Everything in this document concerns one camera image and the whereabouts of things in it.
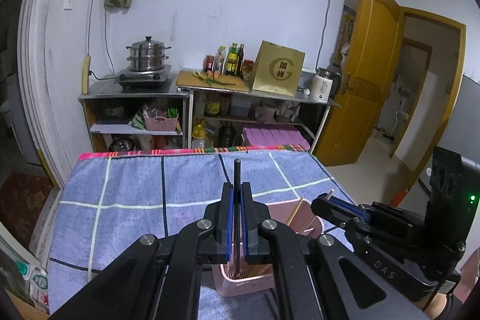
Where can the black induction cooker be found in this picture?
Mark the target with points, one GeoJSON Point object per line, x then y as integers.
{"type": "Point", "coordinates": [128, 78]}

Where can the wooden cutting board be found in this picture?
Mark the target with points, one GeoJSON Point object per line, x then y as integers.
{"type": "Point", "coordinates": [197, 79]}

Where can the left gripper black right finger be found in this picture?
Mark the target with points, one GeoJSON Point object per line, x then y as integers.
{"type": "Point", "coordinates": [255, 248]}

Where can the red lid jar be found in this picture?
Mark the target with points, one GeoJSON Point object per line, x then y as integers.
{"type": "Point", "coordinates": [246, 69]}

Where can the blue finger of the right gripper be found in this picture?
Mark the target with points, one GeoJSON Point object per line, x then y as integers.
{"type": "Point", "coordinates": [349, 210]}
{"type": "Point", "coordinates": [322, 208]}

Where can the dark sauce bottle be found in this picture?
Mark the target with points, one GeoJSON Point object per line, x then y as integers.
{"type": "Point", "coordinates": [240, 58]}

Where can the yellow wooden door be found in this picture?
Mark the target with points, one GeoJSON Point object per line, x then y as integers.
{"type": "Point", "coordinates": [367, 75]}

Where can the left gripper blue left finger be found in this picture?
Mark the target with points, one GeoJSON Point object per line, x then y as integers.
{"type": "Point", "coordinates": [223, 233]}

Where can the blue checked tablecloth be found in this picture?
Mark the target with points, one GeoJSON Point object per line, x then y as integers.
{"type": "Point", "coordinates": [110, 202]}

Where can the person right hand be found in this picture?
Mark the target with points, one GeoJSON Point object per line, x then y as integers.
{"type": "Point", "coordinates": [448, 307]}

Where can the green oil bottle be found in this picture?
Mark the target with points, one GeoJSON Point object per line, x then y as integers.
{"type": "Point", "coordinates": [232, 60]}

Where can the white electric kettle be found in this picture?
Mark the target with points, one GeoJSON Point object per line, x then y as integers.
{"type": "Point", "coordinates": [325, 85]}

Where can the white wall switch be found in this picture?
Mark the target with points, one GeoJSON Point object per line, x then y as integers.
{"type": "Point", "coordinates": [68, 5]}

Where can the pink basket on shelf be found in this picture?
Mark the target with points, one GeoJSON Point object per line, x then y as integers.
{"type": "Point", "coordinates": [160, 124]}

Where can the metal kitchen shelf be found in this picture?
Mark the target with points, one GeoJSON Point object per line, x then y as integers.
{"type": "Point", "coordinates": [116, 113]}

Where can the steel steamer pot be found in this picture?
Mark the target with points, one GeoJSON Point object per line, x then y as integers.
{"type": "Point", "coordinates": [147, 55]}

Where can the pink plastic utensil caddy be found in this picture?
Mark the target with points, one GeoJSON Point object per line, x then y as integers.
{"type": "Point", "coordinates": [258, 278]}

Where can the wooden chopstick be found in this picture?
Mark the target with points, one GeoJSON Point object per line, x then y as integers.
{"type": "Point", "coordinates": [329, 194]}
{"type": "Point", "coordinates": [307, 224]}
{"type": "Point", "coordinates": [294, 212]}

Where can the pink storage box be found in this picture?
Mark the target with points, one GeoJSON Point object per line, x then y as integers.
{"type": "Point", "coordinates": [270, 135]}

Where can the gold gift box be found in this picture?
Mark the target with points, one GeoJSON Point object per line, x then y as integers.
{"type": "Point", "coordinates": [277, 69]}

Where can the yellow oil jug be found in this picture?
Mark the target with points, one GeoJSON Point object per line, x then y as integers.
{"type": "Point", "coordinates": [199, 137]}

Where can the clear plastic bottle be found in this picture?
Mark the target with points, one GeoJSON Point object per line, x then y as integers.
{"type": "Point", "coordinates": [219, 60]}

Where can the green onion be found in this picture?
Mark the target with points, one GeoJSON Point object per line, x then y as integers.
{"type": "Point", "coordinates": [209, 80]}

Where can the yellow power strip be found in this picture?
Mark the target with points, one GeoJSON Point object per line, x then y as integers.
{"type": "Point", "coordinates": [85, 75]}

